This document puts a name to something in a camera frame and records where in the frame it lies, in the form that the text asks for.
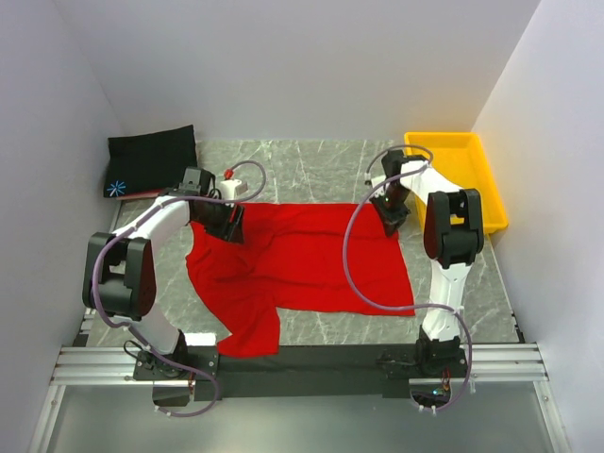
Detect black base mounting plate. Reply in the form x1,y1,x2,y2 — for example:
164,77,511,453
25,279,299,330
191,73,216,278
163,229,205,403
133,342,472,407

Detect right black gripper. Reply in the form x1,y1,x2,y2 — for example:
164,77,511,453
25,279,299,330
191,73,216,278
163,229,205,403
370,185,411,237

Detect red t shirt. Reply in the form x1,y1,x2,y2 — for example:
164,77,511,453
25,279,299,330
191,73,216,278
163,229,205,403
186,203,414,358

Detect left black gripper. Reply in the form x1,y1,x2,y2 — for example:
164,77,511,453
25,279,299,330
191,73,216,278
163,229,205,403
194,195,245,244

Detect yellow plastic bin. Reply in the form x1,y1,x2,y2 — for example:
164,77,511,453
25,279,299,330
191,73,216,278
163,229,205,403
404,131,509,234

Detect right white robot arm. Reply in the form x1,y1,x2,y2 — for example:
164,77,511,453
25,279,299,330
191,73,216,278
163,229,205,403
365,145,484,377

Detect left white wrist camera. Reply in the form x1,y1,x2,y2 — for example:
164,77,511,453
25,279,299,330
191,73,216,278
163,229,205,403
216,178,248,204

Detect folded black t shirt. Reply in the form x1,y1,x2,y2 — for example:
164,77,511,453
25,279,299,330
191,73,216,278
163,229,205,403
103,125,197,198

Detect aluminium frame rail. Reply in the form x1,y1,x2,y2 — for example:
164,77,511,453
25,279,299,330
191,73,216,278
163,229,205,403
50,344,549,386

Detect folded pink t shirt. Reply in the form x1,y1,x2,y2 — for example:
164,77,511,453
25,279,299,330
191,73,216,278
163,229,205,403
115,189,163,201

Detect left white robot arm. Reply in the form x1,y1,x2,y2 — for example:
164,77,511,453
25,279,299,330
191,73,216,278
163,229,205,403
82,167,246,379

